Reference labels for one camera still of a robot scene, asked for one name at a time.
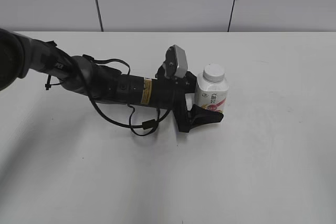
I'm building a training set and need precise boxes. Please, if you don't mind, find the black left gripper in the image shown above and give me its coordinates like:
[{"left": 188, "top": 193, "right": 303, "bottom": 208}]
[{"left": 150, "top": 67, "right": 223, "bottom": 133}]

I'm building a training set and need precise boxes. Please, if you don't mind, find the white pink yogurt bottle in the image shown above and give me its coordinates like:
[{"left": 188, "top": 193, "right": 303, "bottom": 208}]
[{"left": 194, "top": 73, "right": 229, "bottom": 113}]

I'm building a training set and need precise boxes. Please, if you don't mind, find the white ribbed bottle cap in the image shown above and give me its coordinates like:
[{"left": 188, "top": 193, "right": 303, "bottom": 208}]
[{"left": 203, "top": 63, "right": 225, "bottom": 83}]

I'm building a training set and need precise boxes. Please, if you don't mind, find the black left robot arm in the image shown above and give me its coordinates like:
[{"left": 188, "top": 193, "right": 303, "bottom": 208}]
[{"left": 1, "top": 29, "right": 224, "bottom": 135}]

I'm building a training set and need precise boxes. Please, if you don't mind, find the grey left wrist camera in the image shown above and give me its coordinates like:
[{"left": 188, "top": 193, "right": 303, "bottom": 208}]
[{"left": 162, "top": 45, "right": 188, "bottom": 79}]

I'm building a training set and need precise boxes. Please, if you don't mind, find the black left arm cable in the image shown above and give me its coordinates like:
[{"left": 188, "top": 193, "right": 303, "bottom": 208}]
[{"left": 81, "top": 54, "right": 173, "bottom": 137}]

